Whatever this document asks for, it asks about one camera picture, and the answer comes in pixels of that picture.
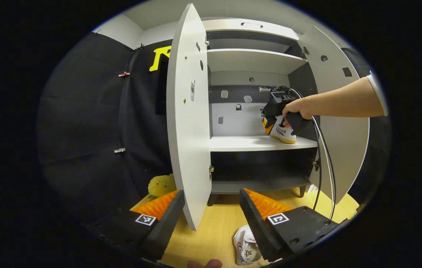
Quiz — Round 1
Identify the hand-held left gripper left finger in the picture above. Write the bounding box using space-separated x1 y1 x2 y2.
84 189 186 262

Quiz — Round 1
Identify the black cable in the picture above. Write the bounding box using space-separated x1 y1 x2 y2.
289 87 337 220

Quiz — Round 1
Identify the black backdrop cloth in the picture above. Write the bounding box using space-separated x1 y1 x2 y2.
36 32 393 220

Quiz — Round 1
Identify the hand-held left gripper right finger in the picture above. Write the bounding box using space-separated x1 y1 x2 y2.
239 188 342 262

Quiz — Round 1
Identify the white shoe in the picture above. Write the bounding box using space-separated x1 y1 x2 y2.
232 224 263 265
270 117 297 144

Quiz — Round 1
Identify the white shoe cabinet door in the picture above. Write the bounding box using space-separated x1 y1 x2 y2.
166 4 213 231
296 26 370 204

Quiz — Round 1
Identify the yellow plush toy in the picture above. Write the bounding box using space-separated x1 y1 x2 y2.
148 173 177 198

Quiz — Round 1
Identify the white shoe cabinet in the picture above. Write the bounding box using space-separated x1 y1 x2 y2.
166 4 370 231

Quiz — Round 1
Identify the white cable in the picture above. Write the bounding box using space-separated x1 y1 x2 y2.
313 119 336 218

